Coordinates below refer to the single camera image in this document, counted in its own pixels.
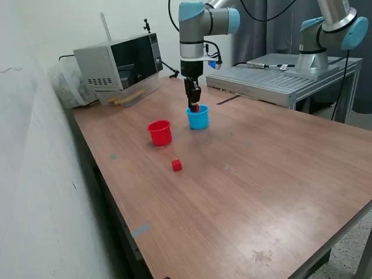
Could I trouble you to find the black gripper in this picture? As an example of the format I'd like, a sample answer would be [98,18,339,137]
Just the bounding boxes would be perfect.
[180,59,204,113]

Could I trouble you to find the blue plastic cup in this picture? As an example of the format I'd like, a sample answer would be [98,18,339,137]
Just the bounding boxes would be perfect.
[185,105,210,130]

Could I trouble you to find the flat metal strip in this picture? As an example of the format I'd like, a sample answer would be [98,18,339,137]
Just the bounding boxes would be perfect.
[216,94,242,106]

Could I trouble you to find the clear acrylic box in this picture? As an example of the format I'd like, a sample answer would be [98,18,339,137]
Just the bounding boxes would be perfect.
[94,72,162,108]

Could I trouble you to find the red plastic cup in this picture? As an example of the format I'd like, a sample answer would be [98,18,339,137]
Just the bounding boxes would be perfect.
[146,119,173,146]

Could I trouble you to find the light wooden sticks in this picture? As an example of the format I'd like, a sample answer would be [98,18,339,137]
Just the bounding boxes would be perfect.
[108,89,145,105]

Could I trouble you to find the silver cylinder connector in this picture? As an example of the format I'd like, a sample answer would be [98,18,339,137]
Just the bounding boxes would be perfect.
[246,60,270,69]

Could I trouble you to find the aluminium robot mounting table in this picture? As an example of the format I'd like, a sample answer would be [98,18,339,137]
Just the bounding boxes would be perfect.
[205,52,364,124]

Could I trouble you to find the silver microwave oven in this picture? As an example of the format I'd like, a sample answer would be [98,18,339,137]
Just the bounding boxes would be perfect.
[73,32,164,91]

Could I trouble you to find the grey curtain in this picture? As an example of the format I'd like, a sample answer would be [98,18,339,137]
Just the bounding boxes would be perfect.
[232,0,372,114]

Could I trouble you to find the white thin rod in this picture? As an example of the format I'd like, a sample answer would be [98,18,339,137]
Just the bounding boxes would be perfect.
[100,11,113,41]

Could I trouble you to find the translucent plastic storage container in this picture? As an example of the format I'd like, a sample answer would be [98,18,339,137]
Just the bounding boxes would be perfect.
[48,56,101,110]

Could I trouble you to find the long grey tape strip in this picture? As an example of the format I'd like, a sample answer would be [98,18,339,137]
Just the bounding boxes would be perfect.
[130,223,151,238]

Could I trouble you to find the black cable with white label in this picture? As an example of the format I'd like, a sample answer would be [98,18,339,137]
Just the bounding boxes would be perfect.
[233,61,296,70]

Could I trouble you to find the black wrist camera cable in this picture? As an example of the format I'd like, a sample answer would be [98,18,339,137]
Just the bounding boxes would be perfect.
[168,0,298,64]

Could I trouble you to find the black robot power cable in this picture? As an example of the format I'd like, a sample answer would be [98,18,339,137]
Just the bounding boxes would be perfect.
[329,48,351,120]

